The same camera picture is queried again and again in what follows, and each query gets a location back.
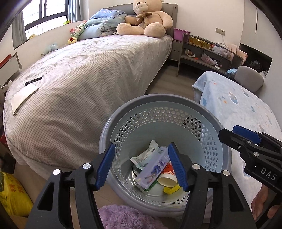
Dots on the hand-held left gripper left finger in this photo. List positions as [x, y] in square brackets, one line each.
[105, 165]

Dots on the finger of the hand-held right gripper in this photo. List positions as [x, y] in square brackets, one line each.
[233, 139]
[246, 133]

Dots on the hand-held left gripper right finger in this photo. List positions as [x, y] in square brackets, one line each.
[178, 167]

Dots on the red and white paper cup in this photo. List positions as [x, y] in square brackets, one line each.
[166, 180]

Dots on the yellow plastic piece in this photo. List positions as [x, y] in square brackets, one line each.
[171, 189]

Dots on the purple cardboard box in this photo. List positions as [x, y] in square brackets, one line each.
[152, 171]

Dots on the green and white milk carton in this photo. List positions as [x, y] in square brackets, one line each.
[149, 187]

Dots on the grey perforated wastebasket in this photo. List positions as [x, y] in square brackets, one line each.
[154, 119]

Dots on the person's right hand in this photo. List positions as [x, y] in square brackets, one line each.
[261, 202]

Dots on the light blue printed blanket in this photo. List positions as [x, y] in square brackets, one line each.
[231, 103]

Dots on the grey chair back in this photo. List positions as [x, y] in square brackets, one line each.
[249, 78]

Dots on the purple fuzzy garment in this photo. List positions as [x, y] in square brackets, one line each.
[123, 218]

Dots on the blue cloth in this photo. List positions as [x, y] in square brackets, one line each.
[231, 72]

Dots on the pink gift bag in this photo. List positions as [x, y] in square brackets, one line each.
[236, 51]

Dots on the pink plastic bag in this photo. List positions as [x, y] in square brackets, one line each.
[208, 59]

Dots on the grey shelf desk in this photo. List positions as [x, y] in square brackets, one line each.
[198, 62]

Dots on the white plastic bag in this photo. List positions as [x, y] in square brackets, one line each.
[220, 49]

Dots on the bed with grey checked sheet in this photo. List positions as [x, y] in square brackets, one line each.
[88, 77]

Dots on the yellow plastic bag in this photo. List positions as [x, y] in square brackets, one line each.
[13, 193]

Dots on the small cup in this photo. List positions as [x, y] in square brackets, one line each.
[189, 52]

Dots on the gold shiny packets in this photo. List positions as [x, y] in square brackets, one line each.
[199, 42]

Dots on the white paper sheet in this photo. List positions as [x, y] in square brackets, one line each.
[24, 99]

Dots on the grey nightstand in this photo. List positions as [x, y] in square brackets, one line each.
[175, 51]

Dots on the black pen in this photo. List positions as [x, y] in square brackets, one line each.
[33, 81]

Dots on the pink storage box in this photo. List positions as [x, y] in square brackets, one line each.
[181, 34]

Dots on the small blue plush toy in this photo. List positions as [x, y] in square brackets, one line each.
[50, 48]

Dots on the yellow and red plush toy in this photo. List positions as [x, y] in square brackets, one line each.
[72, 40]

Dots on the light blue quilt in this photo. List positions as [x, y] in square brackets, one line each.
[97, 29]

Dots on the green hooded plush doll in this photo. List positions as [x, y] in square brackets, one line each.
[77, 29]

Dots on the large beige teddy bear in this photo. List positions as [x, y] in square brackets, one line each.
[152, 22]

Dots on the small yellow toy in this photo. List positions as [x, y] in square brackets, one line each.
[32, 36]

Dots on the blue patterned pillow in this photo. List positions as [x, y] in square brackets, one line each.
[108, 14]

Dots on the grey curtain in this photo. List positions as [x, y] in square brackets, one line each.
[75, 11]
[19, 33]

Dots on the wall socket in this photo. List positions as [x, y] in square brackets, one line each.
[220, 31]

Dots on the white metal frame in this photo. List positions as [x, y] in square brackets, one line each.
[11, 63]

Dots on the window with black frame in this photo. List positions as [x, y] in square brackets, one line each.
[44, 15]

